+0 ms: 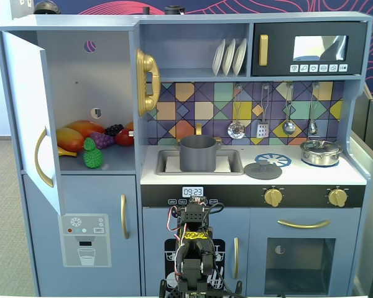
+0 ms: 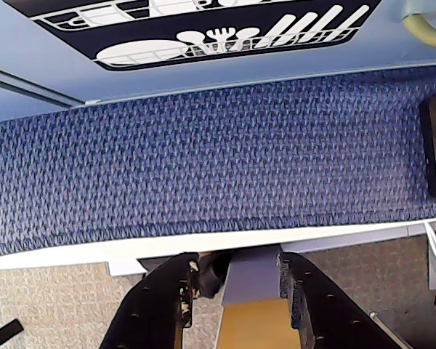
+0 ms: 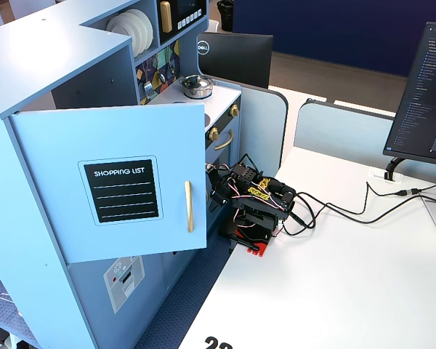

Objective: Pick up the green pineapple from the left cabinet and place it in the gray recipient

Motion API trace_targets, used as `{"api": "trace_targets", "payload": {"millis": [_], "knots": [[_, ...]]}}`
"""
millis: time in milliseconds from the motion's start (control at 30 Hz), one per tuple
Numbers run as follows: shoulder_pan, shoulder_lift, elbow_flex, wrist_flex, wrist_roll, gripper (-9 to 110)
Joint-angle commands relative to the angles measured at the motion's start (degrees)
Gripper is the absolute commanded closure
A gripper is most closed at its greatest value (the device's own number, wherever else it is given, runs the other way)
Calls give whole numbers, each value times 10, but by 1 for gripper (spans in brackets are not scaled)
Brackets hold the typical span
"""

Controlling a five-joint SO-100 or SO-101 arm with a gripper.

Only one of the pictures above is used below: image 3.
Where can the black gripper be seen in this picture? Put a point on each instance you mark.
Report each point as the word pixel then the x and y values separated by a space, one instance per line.
pixel 218 185

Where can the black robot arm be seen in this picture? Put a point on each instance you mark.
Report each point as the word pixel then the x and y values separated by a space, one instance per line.
pixel 276 192

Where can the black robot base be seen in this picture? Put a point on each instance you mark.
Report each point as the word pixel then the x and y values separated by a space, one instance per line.
pixel 256 232

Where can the blue cabinet door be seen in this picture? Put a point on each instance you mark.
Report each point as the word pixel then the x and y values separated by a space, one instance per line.
pixel 58 145

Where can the blue toy kitchen cabinet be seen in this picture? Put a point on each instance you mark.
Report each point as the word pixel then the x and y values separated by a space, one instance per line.
pixel 36 225

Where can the red table clamp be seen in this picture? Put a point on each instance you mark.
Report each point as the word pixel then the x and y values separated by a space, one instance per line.
pixel 259 251

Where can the grey desk divider panel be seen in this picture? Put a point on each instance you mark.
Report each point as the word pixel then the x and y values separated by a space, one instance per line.
pixel 341 131
pixel 261 123

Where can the grey metal pot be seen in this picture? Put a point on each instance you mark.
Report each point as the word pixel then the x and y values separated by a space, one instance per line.
pixel 198 94

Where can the metal pot lid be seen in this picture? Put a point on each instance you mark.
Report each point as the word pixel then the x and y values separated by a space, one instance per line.
pixel 195 83

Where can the metal toy spatula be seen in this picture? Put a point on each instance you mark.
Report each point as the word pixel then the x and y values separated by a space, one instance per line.
pixel 148 89

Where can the metal toy ladle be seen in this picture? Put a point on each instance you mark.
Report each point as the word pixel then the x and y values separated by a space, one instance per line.
pixel 161 77

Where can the metal toy spoon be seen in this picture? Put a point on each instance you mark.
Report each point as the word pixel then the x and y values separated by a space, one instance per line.
pixel 172 69

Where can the black Dell monitor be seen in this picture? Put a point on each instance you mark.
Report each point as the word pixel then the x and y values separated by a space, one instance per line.
pixel 240 58

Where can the white plate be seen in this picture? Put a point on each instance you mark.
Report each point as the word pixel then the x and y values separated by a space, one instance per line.
pixel 123 29
pixel 150 27
pixel 144 36

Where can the black trash bin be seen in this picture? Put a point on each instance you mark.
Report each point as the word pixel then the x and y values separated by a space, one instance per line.
pixel 226 14

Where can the black toy microwave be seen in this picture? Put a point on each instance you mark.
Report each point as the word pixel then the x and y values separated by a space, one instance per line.
pixel 183 14

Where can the monitor showing code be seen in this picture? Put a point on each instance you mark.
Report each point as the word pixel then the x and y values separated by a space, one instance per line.
pixel 421 102

